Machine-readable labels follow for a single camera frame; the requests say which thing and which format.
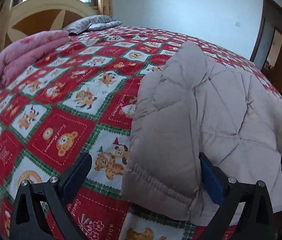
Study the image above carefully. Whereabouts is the red patchwork bear bedspread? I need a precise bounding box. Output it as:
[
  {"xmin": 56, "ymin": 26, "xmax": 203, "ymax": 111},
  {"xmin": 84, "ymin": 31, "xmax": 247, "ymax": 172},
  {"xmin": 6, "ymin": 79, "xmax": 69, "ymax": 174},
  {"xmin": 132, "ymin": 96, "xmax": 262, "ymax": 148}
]
[{"xmin": 0, "ymin": 26, "xmax": 274, "ymax": 239}]

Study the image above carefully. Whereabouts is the beige quilted down jacket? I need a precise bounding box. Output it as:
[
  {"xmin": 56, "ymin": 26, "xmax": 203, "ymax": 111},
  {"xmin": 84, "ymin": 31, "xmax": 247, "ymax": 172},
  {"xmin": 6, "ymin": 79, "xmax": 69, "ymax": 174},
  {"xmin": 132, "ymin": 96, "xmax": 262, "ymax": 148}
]
[{"xmin": 121, "ymin": 42, "xmax": 282, "ymax": 226}]

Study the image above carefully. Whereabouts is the striped grey pillow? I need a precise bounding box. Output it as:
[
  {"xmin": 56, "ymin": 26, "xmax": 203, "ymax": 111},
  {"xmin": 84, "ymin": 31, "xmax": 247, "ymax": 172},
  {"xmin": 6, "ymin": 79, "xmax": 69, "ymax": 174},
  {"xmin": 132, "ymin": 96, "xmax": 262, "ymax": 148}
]
[{"xmin": 62, "ymin": 15, "xmax": 122, "ymax": 35}]

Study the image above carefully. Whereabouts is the cream and brown headboard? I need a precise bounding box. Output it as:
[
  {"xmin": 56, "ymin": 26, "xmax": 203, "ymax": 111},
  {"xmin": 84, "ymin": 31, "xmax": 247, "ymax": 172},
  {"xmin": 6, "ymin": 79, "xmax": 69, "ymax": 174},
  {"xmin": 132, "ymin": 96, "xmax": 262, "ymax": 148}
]
[{"xmin": 4, "ymin": 0, "xmax": 98, "ymax": 47}]

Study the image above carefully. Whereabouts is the pink folded blanket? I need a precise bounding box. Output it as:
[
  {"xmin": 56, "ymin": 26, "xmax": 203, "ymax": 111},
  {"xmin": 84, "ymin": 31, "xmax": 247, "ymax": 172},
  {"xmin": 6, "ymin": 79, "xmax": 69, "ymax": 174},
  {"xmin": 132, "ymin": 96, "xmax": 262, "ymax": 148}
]
[{"xmin": 0, "ymin": 30, "xmax": 71, "ymax": 85}]

